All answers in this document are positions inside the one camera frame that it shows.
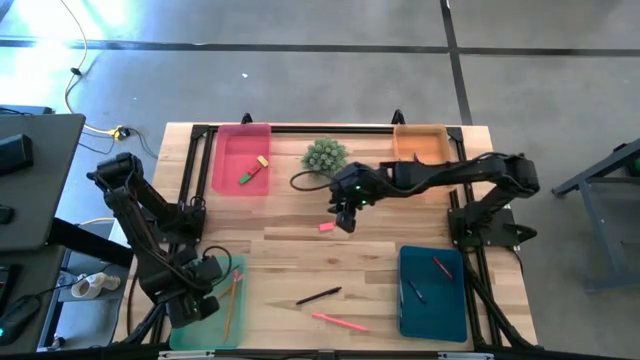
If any orange pencil with pink eraser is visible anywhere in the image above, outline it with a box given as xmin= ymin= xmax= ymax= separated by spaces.
xmin=217 ymin=272 xmax=245 ymax=301
xmin=222 ymin=270 xmax=240 ymax=343

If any black pen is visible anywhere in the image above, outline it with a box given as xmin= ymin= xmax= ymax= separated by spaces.
xmin=294 ymin=285 xmax=344 ymax=306

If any blue crayon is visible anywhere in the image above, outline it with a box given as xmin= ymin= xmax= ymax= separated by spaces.
xmin=407 ymin=278 xmax=427 ymax=305

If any pink pen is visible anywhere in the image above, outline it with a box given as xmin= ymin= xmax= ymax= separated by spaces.
xmin=310 ymin=312 xmax=370 ymax=333

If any red crayon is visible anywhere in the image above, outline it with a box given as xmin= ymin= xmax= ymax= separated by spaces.
xmin=431 ymin=255 xmax=455 ymax=281

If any green translucent plastic bin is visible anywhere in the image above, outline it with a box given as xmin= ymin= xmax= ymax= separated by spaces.
xmin=168 ymin=253 xmax=249 ymax=351

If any small potted green plant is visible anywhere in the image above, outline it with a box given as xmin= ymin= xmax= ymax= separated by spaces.
xmin=300 ymin=138 xmax=350 ymax=179

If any white paper roll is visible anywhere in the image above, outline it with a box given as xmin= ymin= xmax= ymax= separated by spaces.
xmin=71 ymin=272 xmax=123 ymax=300

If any orange translucent plastic bin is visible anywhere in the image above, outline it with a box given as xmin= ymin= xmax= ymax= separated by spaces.
xmin=393 ymin=124 xmax=454 ymax=166

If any blue plastic bin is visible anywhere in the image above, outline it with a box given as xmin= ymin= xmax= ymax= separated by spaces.
xmin=398 ymin=244 xmax=469 ymax=344

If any pink translucent plastic bin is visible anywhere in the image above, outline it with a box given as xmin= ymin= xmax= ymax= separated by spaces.
xmin=212 ymin=123 xmax=273 ymax=197

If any grey side desk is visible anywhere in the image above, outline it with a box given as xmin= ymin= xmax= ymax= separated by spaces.
xmin=0 ymin=113 xmax=87 ymax=251

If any black box on desk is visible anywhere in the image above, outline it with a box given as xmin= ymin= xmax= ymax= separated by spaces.
xmin=0 ymin=133 xmax=35 ymax=176

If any grey metal cart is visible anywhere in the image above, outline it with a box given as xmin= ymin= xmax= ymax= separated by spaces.
xmin=552 ymin=137 xmax=640 ymax=291

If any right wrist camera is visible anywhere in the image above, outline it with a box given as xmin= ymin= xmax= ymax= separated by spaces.
xmin=330 ymin=167 xmax=357 ymax=194

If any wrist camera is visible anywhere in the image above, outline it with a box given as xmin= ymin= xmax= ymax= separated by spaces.
xmin=196 ymin=254 xmax=225 ymax=282
xmin=330 ymin=167 xmax=357 ymax=194

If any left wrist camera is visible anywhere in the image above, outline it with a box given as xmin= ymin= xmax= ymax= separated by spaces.
xmin=196 ymin=254 xmax=225 ymax=282

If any silver bracket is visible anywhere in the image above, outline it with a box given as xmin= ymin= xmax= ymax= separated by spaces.
xmin=438 ymin=351 xmax=495 ymax=360
xmin=158 ymin=350 xmax=216 ymax=360

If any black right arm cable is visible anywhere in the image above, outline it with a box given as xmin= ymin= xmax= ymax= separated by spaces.
xmin=288 ymin=169 xmax=335 ymax=193

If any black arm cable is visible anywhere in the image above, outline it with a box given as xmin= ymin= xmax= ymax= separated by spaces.
xmin=288 ymin=169 xmax=335 ymax=193
xmin=201 ymin=243 xmax=235 ymax=289

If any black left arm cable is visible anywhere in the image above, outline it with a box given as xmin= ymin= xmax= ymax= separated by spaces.
xmin=201 ymin=243 xmax=235 ymax=289

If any black aluminium table frame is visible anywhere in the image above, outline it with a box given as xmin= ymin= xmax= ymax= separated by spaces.
xmin=113 ymin=122 xmax=539 ymax=360

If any white floor cable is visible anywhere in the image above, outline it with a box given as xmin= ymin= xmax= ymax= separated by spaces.
xmin=58 ymin=0 xmax=119 ymax=136

